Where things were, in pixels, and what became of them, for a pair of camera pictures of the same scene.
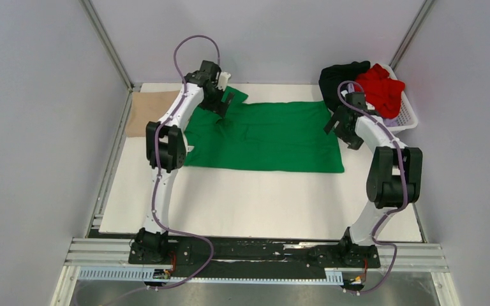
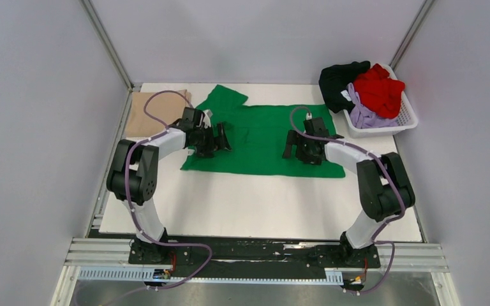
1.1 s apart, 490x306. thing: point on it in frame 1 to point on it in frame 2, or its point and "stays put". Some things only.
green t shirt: (278, 136) stays put
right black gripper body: (344, 134) to (303, 152)
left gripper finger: (230, 97) to (221, 141)
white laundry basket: (408, 118) stays put
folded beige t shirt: (147, 106) stays put
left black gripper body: (212, 102) to (205, 141)
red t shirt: (381, 92) stays put
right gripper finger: (335, 117) to (292, 139)
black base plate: (254, 255) stays put
